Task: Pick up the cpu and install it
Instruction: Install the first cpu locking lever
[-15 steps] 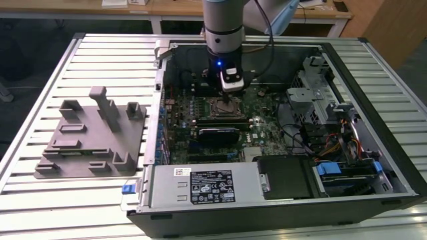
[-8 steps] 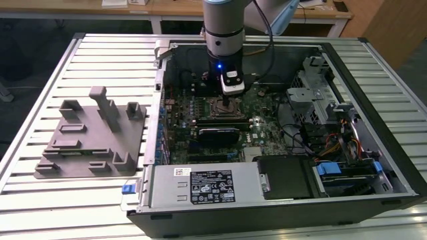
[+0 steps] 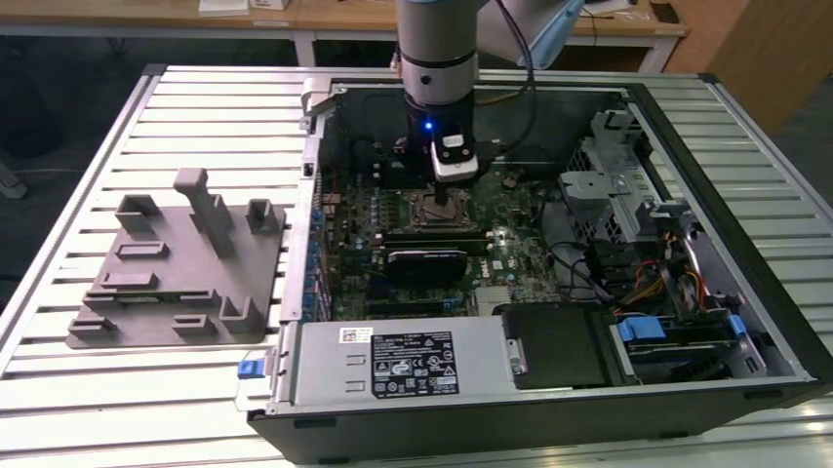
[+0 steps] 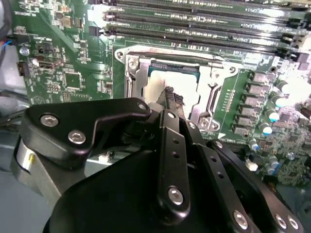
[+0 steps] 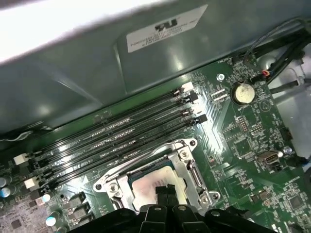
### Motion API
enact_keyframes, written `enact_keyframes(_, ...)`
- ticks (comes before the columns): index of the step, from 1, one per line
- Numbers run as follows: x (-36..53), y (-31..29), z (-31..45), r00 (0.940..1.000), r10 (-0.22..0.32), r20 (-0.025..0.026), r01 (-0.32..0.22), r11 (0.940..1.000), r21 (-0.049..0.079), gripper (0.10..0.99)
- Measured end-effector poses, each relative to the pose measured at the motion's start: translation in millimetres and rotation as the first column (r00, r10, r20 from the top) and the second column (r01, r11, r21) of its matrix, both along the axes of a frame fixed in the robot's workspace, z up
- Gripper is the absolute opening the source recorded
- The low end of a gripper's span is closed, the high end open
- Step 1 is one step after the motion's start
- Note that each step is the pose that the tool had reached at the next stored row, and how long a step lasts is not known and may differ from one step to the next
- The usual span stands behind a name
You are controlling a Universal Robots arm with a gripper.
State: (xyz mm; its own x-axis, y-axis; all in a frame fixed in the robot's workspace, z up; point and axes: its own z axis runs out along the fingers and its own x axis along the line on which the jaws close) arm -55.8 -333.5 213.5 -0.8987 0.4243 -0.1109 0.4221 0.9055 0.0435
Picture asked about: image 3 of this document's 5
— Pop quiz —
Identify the hard disk in blue carrier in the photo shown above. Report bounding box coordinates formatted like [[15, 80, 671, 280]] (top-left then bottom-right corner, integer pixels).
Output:
[[611, 313, 751, 387]]

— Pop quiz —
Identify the brown wooden cabinet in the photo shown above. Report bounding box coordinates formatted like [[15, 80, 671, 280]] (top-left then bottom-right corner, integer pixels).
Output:
[[667, 0, 833, 140]]

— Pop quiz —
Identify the black graphics card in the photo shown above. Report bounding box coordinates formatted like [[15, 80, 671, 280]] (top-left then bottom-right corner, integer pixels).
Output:
[[384, 247, 472, 285]]

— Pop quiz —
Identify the silver finned heatsink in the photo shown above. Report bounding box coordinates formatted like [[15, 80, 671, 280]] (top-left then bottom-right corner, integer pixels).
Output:
[[473, 285, 514, 319]]

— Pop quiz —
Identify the metal socket cover frame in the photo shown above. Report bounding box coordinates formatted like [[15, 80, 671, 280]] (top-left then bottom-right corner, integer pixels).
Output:
[[406, 188, 482, 231]]

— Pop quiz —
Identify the green motherboard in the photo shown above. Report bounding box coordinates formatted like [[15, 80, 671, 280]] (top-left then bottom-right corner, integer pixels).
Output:
[[311, 163, 568, 323]]

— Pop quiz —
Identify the grey parts rack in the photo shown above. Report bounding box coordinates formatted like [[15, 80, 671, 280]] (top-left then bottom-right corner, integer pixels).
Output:
[[65, 167, 291, 350]]

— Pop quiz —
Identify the silver topped CPU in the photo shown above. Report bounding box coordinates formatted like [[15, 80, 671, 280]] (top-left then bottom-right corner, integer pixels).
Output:
[[416, 194, 472, 225]]

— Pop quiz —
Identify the grey corner bracket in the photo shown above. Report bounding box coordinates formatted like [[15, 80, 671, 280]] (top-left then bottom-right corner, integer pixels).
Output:
[[299, 76, 341, 132]]

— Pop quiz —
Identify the silver power supply box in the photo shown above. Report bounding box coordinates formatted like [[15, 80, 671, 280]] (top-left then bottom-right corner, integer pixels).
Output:
[[286, 315, 526, 410]]

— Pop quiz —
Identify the black expansion slot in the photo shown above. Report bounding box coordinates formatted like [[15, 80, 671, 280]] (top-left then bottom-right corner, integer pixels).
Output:
[[366, 299, 445, 317]]

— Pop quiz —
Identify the perforated metal drive cage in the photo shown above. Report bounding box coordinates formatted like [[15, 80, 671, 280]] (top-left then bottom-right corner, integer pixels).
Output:
[[557, 109, 660, 245]]

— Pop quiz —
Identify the black cable with plug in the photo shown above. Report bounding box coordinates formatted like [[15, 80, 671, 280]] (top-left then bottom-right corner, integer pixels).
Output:
[[477, 0, 541, 161]]

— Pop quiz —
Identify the yellow red power wire bundle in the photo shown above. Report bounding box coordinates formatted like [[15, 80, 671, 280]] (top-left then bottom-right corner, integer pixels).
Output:
[[615, 231, 711, 316]]

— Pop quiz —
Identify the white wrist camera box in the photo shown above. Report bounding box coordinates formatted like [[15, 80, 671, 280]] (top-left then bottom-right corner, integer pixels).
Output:
[[432, 133, 482, 185]]

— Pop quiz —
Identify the grey chair base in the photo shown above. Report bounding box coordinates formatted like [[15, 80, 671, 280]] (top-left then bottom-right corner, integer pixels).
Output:
[[0, 160, 28, 200]]

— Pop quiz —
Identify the blue case latch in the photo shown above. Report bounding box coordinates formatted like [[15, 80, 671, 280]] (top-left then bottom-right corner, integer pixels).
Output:
[[237, 357, 270, 382]]

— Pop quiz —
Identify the CPU socket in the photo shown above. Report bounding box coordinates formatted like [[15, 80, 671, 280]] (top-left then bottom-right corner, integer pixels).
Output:
[[402, 188, 482, 231]]

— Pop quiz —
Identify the bank of four RAM slots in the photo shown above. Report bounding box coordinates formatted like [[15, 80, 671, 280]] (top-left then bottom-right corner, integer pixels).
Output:
[[382, 229, 496, 255], [374, 162, 482, 186]]

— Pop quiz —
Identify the light wooden desk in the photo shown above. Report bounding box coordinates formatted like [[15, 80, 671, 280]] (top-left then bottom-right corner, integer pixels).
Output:
[[0, 0, 693, 74]]

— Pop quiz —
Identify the black and silver PC case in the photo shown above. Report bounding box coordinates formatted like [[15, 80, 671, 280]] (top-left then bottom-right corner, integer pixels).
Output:
[[233, 75, 833, 467]]

